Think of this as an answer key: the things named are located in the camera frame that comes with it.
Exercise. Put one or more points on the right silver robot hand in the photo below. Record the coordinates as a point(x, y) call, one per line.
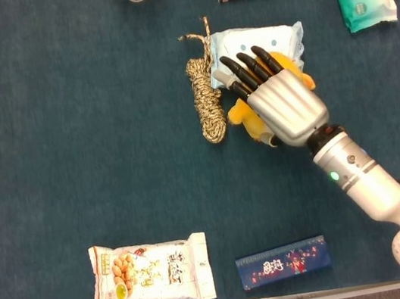
point(284, 104)

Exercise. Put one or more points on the yellow plush toy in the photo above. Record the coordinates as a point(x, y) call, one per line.
point(246, 116)

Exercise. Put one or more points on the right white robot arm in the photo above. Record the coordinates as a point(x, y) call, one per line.
point(375, 189)

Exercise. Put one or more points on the light blue tissue pack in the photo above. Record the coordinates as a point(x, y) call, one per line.
point(281, 38)

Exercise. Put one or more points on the dark blue printed pencil box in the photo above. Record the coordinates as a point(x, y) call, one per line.
point(284, 264)

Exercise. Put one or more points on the white peanut snack bag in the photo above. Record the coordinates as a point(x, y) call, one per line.
point(152, 274)

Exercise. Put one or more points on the dark blue table cloth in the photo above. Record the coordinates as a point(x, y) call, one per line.
point(71, 159)

